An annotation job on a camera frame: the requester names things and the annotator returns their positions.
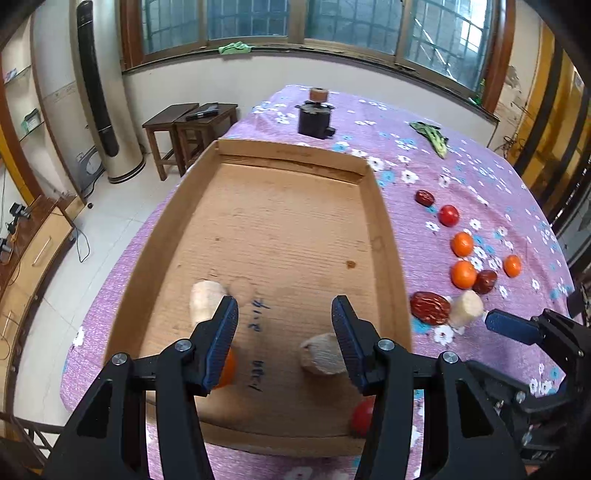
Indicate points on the small orange tangerine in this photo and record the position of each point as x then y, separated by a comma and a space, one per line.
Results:
512, 265

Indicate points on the white yam piece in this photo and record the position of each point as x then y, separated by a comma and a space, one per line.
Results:
466, 309
321, 355
204, 300

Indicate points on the wooden chair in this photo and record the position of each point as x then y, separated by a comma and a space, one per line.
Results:
27, 427

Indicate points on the wooden framed window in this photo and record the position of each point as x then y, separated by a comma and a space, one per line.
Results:
351, 23

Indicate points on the black cylindrical holder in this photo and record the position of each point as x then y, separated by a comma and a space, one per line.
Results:
314, 121

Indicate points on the green leafy vegetable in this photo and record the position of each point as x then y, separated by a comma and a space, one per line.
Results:
431, 136

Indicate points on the red tomato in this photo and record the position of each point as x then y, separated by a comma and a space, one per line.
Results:
449, 215
362, 415

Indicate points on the glass wall shelf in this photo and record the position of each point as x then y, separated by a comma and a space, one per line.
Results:
23, 115

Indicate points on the black object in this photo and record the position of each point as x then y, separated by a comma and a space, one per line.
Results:
581, 302

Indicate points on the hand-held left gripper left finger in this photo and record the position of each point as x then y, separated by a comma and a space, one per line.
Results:
221, 341

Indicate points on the brown tape roll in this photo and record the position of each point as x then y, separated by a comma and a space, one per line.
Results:
318, 93

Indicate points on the green cloth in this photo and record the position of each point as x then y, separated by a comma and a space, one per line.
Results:
235, 48

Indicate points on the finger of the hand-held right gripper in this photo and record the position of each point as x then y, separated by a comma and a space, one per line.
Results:
508, 390
510, 326

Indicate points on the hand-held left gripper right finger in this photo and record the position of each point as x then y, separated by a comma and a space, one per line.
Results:
348, 341

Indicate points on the small red date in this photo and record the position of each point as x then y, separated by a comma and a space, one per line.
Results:
485, 281
425, 197

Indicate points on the green bottle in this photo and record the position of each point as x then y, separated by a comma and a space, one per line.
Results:
480, 92

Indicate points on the white tower air conditioner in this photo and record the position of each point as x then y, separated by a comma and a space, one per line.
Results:
115, 138

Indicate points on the glossy yellow door frame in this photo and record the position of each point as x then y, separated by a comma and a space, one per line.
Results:
549, 115

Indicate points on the large red date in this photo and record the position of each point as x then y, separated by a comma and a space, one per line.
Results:
430, 307

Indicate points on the black remote control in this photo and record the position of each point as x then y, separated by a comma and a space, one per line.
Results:
202, 112

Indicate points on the purple floral tablecloth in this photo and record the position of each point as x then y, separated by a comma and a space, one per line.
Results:
415, 152

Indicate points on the shallow cardboard box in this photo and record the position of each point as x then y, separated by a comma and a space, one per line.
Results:
286, 221

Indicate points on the light wooden cabinet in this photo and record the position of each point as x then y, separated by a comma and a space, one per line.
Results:
37, 249

